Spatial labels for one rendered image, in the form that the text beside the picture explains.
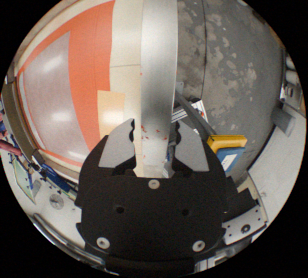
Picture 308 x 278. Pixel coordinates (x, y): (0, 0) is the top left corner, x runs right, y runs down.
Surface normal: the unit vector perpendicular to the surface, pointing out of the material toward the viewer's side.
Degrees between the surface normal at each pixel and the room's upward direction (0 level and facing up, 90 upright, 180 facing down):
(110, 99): 0
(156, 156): 0
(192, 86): 0
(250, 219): 90
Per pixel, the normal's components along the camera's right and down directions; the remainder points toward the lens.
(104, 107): -0.04, 0.50
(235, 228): -0.50, -0.76
